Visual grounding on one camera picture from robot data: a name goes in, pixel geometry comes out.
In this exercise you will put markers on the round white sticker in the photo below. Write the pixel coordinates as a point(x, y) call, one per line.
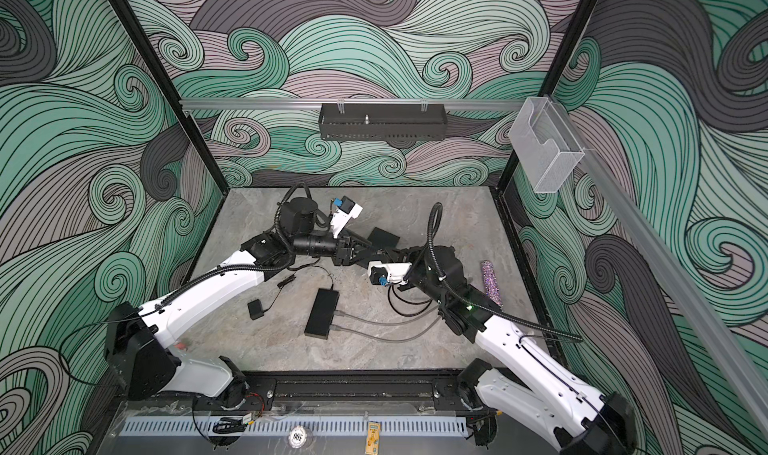
point(298, 437)

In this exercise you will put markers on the yellow label tag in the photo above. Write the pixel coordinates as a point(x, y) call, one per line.
point(372, 438)

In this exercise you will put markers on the dark grey box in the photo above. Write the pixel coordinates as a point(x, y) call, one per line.
point(382, 239)

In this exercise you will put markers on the black perforated wall tray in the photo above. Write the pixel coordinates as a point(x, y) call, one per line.
point(389, 122)

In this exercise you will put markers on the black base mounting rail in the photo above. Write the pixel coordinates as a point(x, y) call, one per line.
point(423, 389)

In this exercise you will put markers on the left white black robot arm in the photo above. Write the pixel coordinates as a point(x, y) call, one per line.
point(140, 345)

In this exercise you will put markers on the white slotted cable duct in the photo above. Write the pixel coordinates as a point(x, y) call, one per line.
point(398, 426)

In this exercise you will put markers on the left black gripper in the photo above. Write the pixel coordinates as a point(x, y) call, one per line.
point(344, 246)

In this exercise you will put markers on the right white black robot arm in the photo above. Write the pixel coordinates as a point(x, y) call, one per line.
point(530, 386)

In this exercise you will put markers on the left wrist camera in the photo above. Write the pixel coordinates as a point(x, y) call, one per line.
point(343, 210)

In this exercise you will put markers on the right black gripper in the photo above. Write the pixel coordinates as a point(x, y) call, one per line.
point(410, 255)

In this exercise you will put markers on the glitter purple microphone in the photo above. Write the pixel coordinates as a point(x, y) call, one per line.
point(490, 282)

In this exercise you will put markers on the clear acrylic wall holder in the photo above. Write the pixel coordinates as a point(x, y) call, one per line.
point(545, 140)

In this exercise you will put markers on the black network switch box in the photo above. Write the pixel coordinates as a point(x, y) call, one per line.
point(321, 314)

